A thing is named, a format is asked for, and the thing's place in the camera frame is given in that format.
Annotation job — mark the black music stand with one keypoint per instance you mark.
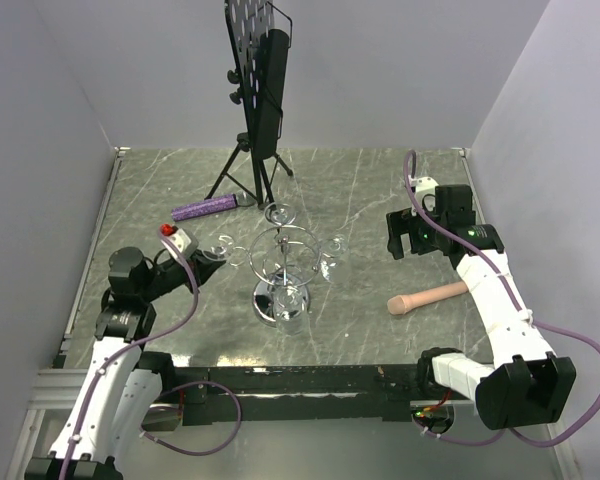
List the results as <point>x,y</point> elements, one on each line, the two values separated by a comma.
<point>261,37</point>

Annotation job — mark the clear wine glass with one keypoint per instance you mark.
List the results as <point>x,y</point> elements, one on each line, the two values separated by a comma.
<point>290,310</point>
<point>334,261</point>
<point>223,247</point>
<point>279,213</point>

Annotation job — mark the purple glitter microphone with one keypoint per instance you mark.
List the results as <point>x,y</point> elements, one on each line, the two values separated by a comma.
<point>212,206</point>

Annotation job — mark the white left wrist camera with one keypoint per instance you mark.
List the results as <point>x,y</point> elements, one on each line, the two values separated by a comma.
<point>178,241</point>

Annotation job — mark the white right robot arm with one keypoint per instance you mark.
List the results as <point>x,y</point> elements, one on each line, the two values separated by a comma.
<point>527,383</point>

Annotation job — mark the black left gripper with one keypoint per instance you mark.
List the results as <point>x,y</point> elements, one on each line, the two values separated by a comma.
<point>203,269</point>

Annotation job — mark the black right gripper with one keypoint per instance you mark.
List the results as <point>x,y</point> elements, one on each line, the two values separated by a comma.
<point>400,222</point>

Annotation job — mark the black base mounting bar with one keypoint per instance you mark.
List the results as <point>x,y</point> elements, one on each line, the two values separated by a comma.
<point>389,392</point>

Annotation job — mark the chrome wine glass rack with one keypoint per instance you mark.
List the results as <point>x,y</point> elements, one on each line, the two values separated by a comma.
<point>280,256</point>

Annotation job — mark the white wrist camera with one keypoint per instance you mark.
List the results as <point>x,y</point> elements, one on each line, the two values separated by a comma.
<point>424,186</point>
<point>178,241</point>

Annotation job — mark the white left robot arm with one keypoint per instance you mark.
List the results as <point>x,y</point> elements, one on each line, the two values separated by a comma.
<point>123,379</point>

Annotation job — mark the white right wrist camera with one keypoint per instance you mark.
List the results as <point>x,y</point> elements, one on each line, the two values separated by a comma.
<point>424,186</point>

